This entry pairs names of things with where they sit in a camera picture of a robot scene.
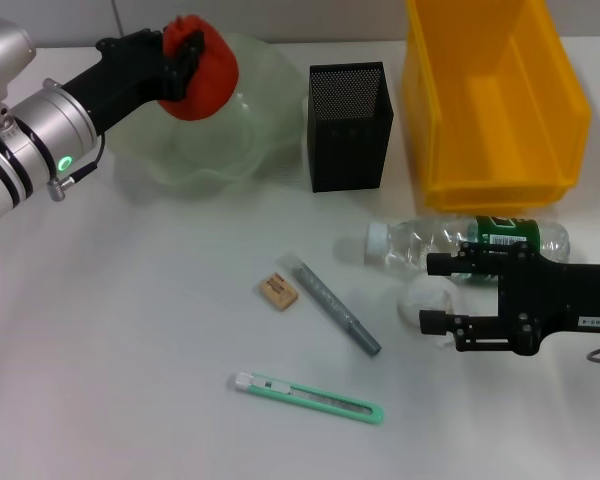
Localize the tan eraser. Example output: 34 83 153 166
257 272 300 313

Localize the clear green-label water bottle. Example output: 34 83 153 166
364 214 571 286

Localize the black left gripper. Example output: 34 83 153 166
59 28 205 135

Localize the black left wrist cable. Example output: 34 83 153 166
46 134 106 202

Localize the grey marker pen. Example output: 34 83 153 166
279 254 383 359

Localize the white paper ball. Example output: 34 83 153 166
397 274 459 349

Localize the orange fruit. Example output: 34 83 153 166
160 14 240 122

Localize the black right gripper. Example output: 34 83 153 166
418 239 600 357

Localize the black mesh pen holder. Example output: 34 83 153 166
307 61 396 194

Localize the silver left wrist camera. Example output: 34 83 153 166
0 12 37 109

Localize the green utility knife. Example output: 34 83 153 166
228 372 384 426

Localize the pale green wavy fruit plate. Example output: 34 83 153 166
107 32 306 187

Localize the yellow plastic bin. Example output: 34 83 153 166
402 0 592 211

